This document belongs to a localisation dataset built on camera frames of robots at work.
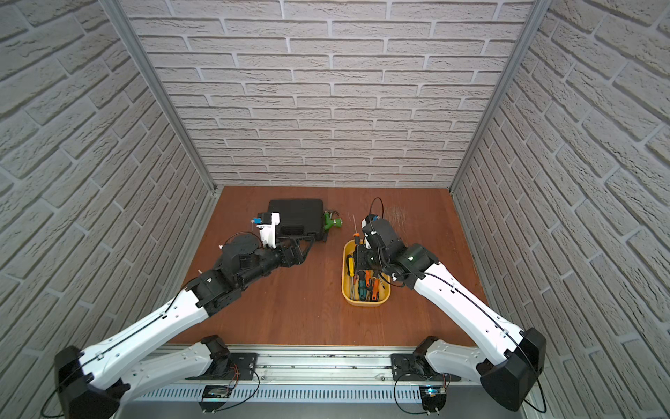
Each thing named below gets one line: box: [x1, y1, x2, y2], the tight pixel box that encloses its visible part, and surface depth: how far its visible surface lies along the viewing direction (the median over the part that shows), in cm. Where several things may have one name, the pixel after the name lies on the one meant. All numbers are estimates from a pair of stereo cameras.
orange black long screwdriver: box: [371, 278, 380, 302], surface depth 89 cm
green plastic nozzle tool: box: [323, 210, 343, 231], surface depth 106 cm
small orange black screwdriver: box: [352, 213, 361, 247], surface depth 77 cm
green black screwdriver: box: [357, 269, 367, 302], surface depth 89 cm
